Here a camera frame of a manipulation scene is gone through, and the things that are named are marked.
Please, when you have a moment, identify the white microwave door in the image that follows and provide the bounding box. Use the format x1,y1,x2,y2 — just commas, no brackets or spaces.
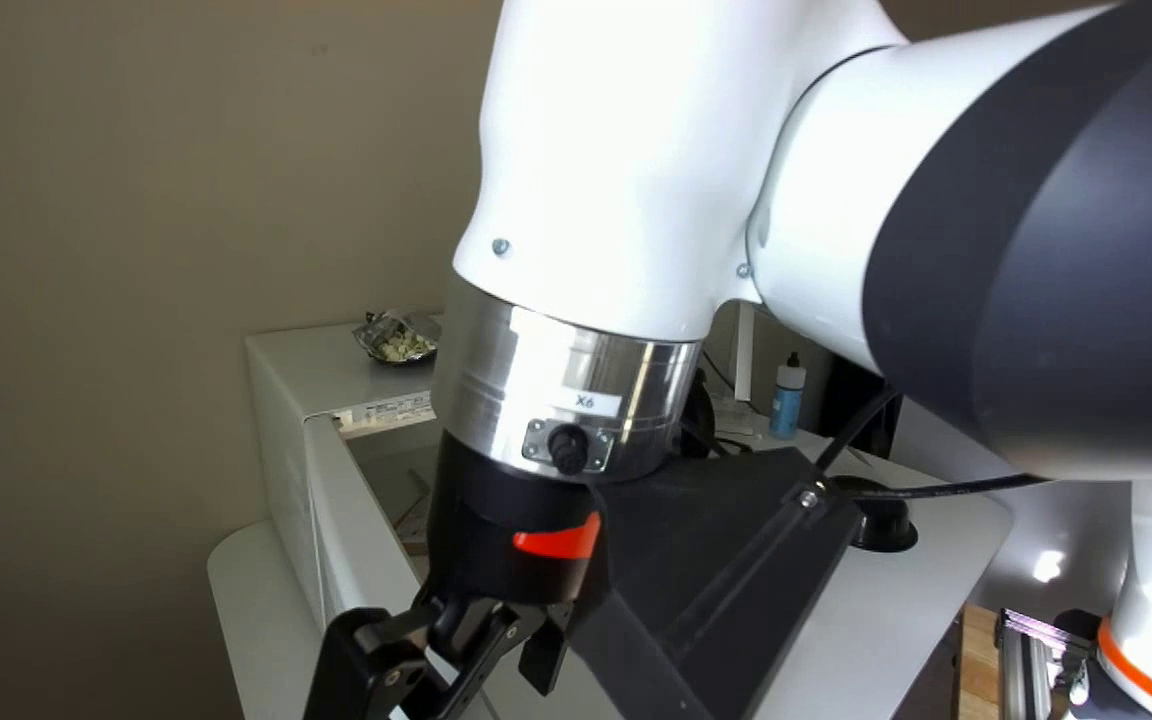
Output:
293,414,436,720

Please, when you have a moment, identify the white microwave oven body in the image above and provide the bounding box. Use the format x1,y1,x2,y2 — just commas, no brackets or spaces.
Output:
246,317,451,623

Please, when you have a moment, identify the blue bottle with black cap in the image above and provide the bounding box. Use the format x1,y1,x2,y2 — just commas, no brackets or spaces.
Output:
767,352,813,442

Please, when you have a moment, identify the black cylinder speaker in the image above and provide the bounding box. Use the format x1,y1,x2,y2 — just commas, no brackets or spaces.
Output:
816,349,903,456

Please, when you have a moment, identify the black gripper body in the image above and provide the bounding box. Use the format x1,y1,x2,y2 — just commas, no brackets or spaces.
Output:
426,430,618,623

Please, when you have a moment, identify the thin black camera cable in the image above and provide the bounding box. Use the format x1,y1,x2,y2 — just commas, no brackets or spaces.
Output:
809,384,1049,507

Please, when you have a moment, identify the crumpled foil wrapper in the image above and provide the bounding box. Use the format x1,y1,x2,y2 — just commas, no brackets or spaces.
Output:
352,306,446,372

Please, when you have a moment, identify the white board panel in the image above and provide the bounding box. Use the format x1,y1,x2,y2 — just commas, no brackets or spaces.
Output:
893,394,1141,621

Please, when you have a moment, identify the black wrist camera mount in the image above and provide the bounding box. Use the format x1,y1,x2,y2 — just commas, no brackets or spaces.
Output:
573,442,867,720

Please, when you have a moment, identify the wooden plank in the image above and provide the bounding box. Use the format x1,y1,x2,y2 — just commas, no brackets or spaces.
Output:
954,599,1008,720

